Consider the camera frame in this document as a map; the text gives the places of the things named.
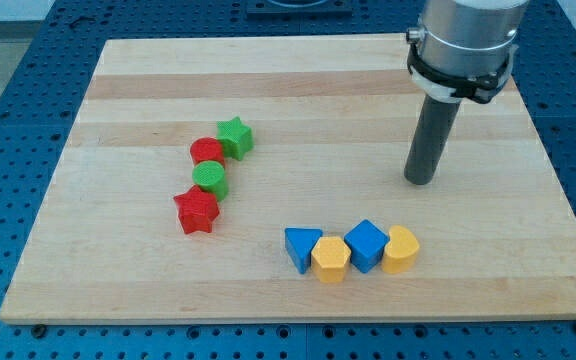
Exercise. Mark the yellow heart block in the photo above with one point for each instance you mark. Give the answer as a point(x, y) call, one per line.
point(401, 251)

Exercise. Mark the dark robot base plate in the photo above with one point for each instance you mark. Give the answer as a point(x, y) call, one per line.
point(290, 8)

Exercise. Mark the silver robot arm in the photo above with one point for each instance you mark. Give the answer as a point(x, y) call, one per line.
point(464, 49)

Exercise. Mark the blue perforated table frame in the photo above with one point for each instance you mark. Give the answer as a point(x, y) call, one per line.
point(43, 95)

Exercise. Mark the blue triangle block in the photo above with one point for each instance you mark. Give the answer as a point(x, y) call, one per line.
point(299, 242)

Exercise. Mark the red cylinder block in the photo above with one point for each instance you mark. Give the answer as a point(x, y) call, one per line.
point(207, 149)

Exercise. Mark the dark grey cylindrical pointer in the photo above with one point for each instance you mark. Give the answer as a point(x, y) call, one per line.
point(430, 137)

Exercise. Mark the yellow hexagon block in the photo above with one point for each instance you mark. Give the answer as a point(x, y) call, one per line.
point(330, 259)

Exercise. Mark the green star block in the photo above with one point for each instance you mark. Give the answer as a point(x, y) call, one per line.
point(235, 137)

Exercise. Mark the red star block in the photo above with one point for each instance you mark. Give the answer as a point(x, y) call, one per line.
point(196, 210)

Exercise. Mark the green cylinder block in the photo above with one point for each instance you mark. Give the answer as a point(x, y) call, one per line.
point(210, 176)

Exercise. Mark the blue cube block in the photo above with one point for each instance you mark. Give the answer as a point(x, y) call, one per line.
point(366, 242)

